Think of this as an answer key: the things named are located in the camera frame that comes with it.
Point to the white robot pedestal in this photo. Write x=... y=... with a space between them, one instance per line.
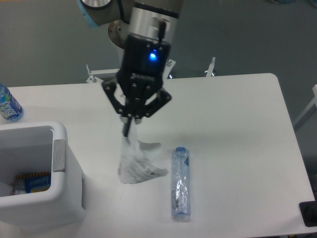
x=117 y=33

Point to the white frame at right edge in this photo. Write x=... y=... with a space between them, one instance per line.
x=307 y=112

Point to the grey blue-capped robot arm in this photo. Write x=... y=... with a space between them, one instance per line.
x=151 y=19

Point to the white trash can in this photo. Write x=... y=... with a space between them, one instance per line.
x=33 y=147

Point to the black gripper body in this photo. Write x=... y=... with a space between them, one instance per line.
x=142 y=68

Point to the crushed clear plastic bottle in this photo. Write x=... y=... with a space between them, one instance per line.
x=180 y=184

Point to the blue labelled water bottle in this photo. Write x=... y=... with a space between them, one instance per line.
x=10 y=109

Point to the blue yellow snack packet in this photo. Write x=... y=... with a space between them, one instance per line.
x=31 y=183

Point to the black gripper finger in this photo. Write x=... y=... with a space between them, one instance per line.
x=147 y=110
x=109 y=88

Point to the white paper wrapper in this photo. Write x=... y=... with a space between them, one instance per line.
x=136 y=163

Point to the white pedestal base frame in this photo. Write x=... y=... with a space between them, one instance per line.
x=98 y=76

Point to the black device at table edge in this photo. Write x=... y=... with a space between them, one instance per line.
x=309 y=213

